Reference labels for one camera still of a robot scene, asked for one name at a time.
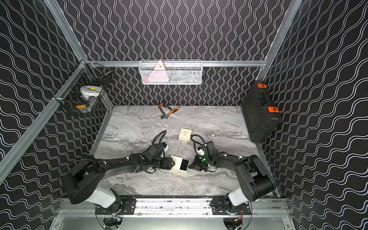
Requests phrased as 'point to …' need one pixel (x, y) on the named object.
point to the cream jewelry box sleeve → (185, 134)
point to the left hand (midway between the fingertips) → (169, 162)
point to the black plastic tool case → (261, 116)
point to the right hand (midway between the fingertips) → (190, 166)
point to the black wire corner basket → (82, 91)
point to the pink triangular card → (159, 74)
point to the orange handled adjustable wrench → (174, 110)
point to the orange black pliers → (161, 105)
